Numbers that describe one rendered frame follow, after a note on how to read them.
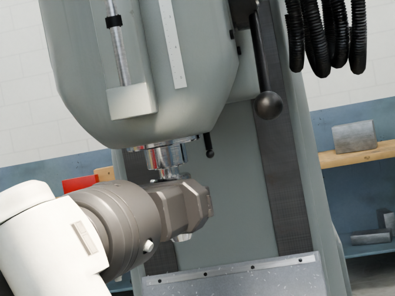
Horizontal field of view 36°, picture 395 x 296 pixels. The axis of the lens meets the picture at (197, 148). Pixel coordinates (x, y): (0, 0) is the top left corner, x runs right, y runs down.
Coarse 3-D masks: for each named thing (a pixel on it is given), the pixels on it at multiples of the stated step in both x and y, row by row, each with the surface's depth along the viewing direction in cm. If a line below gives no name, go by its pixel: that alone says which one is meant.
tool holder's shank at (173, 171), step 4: (180, 164) 70; (164, 168) 69; (168, 168) 68; (172, 168) 69; (176, 168) 69; (160, 172) 69; (164, 172) 69; (168, 172) 69; (172, 172) 69; (176, 172) 69; (160, 176) 70; (164, 176) 69; (168, 176) 69
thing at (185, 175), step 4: (184, 172) 71; (172, 176) 69; (176, 176) 68; (180, 176) 68; (184, 176) 69; (188, 176) 69; (152, 180) 69; (156, 180) 68; (160, 180) 68; (164, 180) 68; (168, 180) 68; (172, 180) 68
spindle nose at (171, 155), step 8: (176, 144) 68; (184, 144) 69; (152, 152) 68; (160, 152) 68; (168, 152) 68; (176, 152) 68; (184, 152) 69; (152, 160) 68; (160, 160) 68; (168, 160) 68; (176, 160) 68; (184, 160) 69; (152, 168) 68; (160, 168) 68
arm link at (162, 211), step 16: (128, 192) 57; (144, 192) 59; (160, 192) 60; (176, 192) 62; (192, 192) 63; (144, 208) 57; (160, 208) 60; (176, 208) 62; (192, 208) 63; (208, 208) 64; (144, 224) 56; (160, 224) 58; (176, 224) 61; (192, 224) 63; (144, 240) 56; (160, 240) 61; (144, 256) 57
